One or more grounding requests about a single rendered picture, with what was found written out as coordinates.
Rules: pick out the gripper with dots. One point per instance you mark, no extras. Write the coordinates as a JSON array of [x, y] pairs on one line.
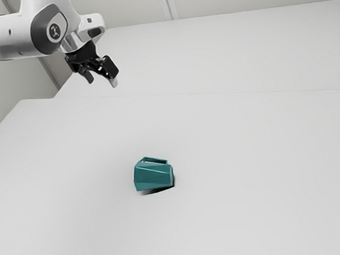
[[83, 56]]

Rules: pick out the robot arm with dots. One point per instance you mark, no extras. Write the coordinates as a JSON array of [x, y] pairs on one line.
[[11, 34]]

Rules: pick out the teal faceted mug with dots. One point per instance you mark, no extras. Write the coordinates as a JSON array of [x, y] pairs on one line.
[[153, 176]]

